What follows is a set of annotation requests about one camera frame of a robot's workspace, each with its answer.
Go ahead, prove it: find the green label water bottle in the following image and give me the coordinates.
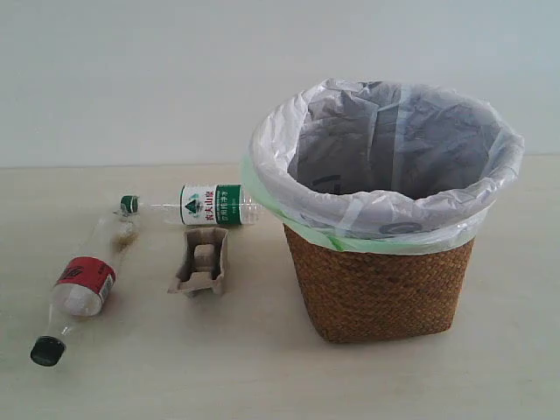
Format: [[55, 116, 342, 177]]
[[120, 184, 263, 227]]

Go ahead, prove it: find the grey cardboard pulp tray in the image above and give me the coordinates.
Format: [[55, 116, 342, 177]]
[[167, 227, 228, 298]]

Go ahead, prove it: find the red label clear bottle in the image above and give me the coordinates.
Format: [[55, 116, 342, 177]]
[[30, 213, 127, 367]]

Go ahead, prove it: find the white and green bin liner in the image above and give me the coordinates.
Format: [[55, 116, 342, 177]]
[[241, 79, 524, 255]]

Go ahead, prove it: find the woven wicker waste basket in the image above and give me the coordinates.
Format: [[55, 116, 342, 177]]
[[284, 227, 473, 343]]

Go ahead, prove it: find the crumpled clear plastic wrapper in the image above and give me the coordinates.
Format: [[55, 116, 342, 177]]
[[110, 210, 141, 253]]

